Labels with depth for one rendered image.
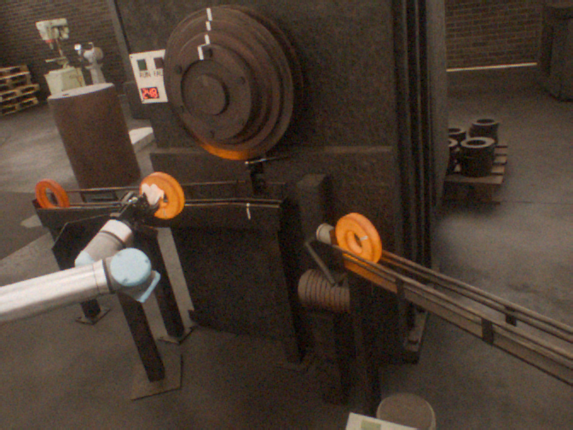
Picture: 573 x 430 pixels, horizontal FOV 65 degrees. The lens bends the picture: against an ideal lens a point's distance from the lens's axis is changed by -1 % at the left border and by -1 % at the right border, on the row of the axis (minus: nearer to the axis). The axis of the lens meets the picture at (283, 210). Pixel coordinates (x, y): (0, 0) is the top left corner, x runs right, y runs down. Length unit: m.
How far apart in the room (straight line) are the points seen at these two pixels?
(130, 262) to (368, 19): 0.93
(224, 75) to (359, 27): 0.41
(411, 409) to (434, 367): 0.84
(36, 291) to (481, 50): 6.86
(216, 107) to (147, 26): 0.52
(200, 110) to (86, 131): 2.88
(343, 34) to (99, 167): 3.22
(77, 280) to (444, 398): 1.28
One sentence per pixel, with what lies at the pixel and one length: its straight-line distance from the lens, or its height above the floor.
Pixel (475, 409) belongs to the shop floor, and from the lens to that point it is 1.80.
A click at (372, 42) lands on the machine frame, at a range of 1.43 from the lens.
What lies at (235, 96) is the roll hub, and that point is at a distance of 1.38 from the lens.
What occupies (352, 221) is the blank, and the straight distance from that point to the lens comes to 1.25.
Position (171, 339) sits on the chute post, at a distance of 2.24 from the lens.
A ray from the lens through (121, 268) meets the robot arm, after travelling 1.15.
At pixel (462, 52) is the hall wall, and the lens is 7.43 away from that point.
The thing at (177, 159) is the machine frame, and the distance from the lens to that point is 1.82.
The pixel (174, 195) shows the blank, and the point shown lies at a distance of 1.48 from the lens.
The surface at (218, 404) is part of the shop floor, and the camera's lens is 1.89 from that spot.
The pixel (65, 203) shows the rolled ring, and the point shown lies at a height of 0.65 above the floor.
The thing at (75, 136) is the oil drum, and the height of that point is 0.54.
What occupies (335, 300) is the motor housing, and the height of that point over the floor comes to 0.48.
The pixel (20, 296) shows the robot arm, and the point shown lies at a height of 0.83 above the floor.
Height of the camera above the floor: 1.34
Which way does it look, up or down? 25 degrees down
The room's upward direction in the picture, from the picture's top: 9 degrees counter-clockwise
